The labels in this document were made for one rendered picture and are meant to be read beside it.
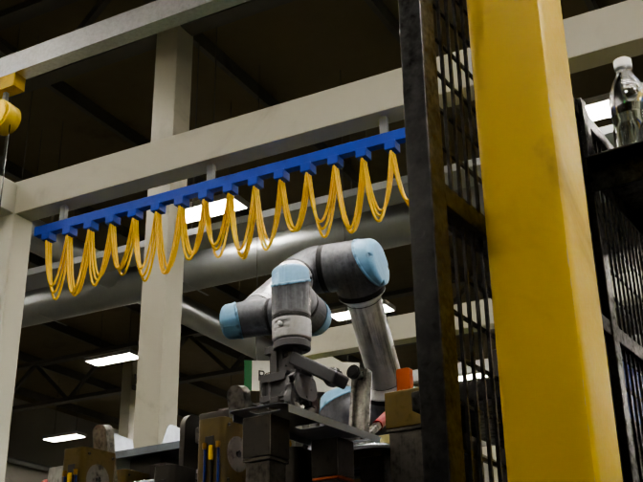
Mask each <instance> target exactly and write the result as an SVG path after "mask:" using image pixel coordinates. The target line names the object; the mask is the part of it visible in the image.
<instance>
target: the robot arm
mask: <svg viewBox="0 0 643 482"><path fill-rule="evenodd" d="M388 281H389V269H388V262H387V259H386V256H385V253H384V251H383V249H382V247H381V246H380V244H379V243H378V242H377V241H375V240H374V239H371V238H367V239H354V240H350V241H344V242H338V243H331V244H325V245H317V246H313V247H310V248H307V249H304V250H302V251H300V252H297V253H295V254H294V255H292V256H290V257H289V258H287V259H286V260H284V261H283V262H282V263H281V264H279V265H278V266H277V267H275V268H274V269H273V271H272V277H271V278H270V279H268V280H267V281H266V282H265V283H264V284H262V285H261V286H260V287H259V288H258V289H256V290H255V291H254V292H253V293H252V294H251V295H249V296H248V297H247V298H246V299H245V300H243V301H241V302H234V303H230V304H225V305H224V306H223V307H222V308H221V311H220V316H219V321H220V327H221V330H222V333H223V335H224V336H225V337H226V338H227V339H229V340H236V339H242V340H244V339H245V338H254V337H262V336H270V335H272V341H273V346H270V347H266V348H265V355H266V356H268V357H270V372H268V373H270V374H268V373H266V374H267V375H266V374H265V375H262V376H259V403H260V404H264V405H267V404H273V403H287V404H290V405H295V406H298V407H301V405H304V409H306V410H309V411H312V412H314V413H317V414H320V415H322V416H324V417H327V418H330V419H333V420H336V421H338V422H341V423H344V424H347V425H349V409H350V392H351V386H346V385H347V383H348V381H349V378H348V377H347V376H346V375H344V374H343V372H342V371H341V370H340V369H339V368H337V367H330V368H329V367H327V366H325V365H323V364H321V363H319V362H316V361H313V360H311V359H309V358H307V357H305V356H303V355H302V354H306V353H308V352H310V351H311V340H312V337H315V336H319V335H321V334H323V333H324V332H325V331H326V330H327V329H328V328H329V326H330V324H331V320H332V314H331V311H330V309H329V307H328V306H327V304H326V302H325V301H324V300H323V299H322V298H320V297H319V296H318V295H317V294H324V293H334V292H337V294H338V298H339V301H340V302H341V303H343V304H345V305H347V308H348V312H349V314H350V318H351V321H352V325H353V329H354V332H355V336H356V339H357V342H358V345H359V349H360V353H361V356H362V360H363V363H364V367H365V368H367V369H368V370H370V371H371V372H372V380H371V401H370V422H369V426H371V425H372V424H373V422H374V421H375V420H376V419H377V418H378V417H379V416H380V415H381V414H382V413H384V412H385V393H388V392H393V391H397V386H396V370H397V369H400V365H399V361H398V358H397V354H396V350H395V347H394V343H393V339H392V335H391V332H390V329H389V325H388V318H387V314H386V311H385V307H384V303H383V300H382V294H383V293H384V291H385V289H386V286H385V285H387V284H388ZM312 375H313V376H312ZM314 376H315V377H318V378H320V379H322V380H323V381H324V383H325V384H326V385H327V386H329V387H337V388H334V389H331V390H329V391H327V392H325V393H324V394H323V395H322V396H321V403H320V408H319V401H318V392H317V386H316V382H315V380H314ZM301 408H302V407H301Z"/></svg>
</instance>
